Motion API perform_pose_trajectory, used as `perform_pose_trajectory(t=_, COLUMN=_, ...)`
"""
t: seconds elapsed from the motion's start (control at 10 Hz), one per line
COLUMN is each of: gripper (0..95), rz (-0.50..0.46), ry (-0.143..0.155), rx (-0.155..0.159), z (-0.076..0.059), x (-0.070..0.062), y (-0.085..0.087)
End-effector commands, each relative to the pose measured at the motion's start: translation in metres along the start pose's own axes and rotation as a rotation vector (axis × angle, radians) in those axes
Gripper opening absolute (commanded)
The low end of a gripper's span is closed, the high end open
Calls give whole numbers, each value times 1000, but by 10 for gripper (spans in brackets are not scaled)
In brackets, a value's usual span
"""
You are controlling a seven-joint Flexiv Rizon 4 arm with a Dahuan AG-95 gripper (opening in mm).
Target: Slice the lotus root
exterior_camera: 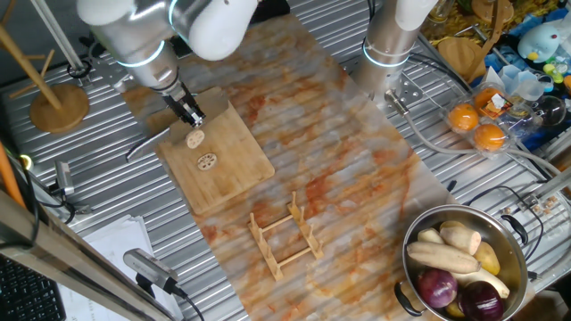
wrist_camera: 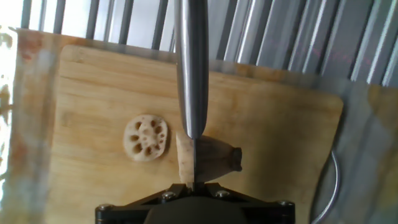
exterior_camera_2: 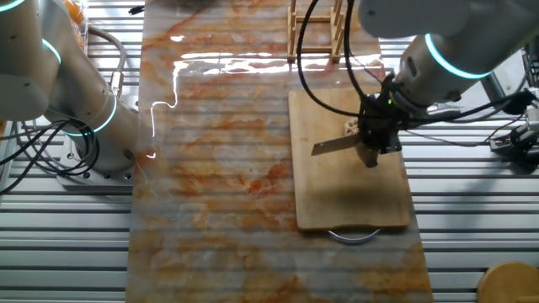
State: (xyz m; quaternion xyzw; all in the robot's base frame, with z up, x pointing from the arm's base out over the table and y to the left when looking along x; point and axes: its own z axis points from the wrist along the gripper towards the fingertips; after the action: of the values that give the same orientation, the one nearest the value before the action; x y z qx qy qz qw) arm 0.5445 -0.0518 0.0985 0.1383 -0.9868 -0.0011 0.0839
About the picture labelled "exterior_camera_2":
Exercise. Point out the black keyboard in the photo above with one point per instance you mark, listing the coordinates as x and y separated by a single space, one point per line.
532 67

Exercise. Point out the silver exterior camera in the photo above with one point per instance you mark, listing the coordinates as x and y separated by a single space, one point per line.
534 111

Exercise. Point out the small black plug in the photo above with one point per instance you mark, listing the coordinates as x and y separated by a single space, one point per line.
136 9

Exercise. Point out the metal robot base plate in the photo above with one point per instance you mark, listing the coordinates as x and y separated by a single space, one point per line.
101 179

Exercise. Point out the wooden mug tree stand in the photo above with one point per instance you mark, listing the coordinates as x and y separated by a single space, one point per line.
509 284

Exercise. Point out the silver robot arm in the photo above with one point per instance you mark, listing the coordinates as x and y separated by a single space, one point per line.
442 63

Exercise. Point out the clear plastic fruit pack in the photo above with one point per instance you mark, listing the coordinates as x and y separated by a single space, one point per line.
82 25

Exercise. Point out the lotus root slice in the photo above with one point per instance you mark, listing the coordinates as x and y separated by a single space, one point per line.
351 126

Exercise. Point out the orange fruit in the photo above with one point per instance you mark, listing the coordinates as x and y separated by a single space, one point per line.
73 12
80 38

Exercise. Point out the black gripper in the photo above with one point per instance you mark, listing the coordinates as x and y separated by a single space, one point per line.
379 120

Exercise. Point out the wooden cutting board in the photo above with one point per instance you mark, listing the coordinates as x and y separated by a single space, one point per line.
332 202

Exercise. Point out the black clamp mounted camera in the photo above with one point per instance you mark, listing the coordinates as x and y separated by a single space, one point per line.
520 145

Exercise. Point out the steel cleaver knife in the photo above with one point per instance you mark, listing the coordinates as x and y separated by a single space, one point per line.
334 145

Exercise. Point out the wooden knife rack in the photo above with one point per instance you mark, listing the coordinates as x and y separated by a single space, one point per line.
291 42

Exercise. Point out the orange marble pattern mat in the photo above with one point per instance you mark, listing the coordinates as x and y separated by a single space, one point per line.
219 168

